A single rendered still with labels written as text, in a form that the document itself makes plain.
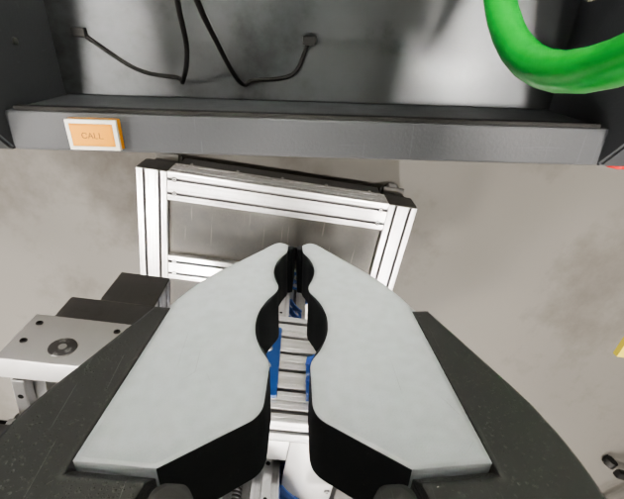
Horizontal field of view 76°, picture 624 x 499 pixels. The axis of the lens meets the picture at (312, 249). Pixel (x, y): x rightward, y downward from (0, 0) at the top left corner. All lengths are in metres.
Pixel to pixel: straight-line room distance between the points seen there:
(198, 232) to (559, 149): 1.06
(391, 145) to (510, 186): 1.21
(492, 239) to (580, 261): 0.39
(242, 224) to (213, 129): 0.87
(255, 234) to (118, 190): 0.55
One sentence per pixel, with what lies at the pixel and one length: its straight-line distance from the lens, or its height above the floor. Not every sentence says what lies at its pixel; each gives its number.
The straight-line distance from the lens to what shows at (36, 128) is 0.51.
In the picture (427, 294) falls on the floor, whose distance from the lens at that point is 1.74.
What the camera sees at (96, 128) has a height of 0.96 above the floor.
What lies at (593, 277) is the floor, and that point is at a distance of 2.00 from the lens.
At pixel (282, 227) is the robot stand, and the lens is 1.28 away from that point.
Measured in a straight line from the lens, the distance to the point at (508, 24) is 0.21.
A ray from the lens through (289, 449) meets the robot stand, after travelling 0.73.
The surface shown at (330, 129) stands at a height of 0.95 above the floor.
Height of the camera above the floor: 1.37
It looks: 62 degrees down
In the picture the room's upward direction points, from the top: 178 degrees clockwise
